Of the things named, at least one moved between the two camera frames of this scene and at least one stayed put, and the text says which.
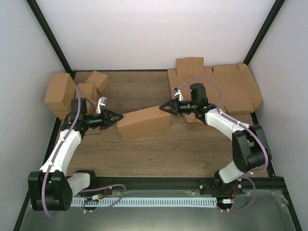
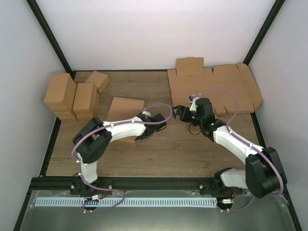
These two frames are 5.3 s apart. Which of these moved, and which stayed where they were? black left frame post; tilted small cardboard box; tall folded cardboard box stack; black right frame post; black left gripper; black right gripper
Moved: black right gripper; black left gripper
Stayed: black right frame post; tall folded cardboard box stack; tilted small cardboard box; black left frame post
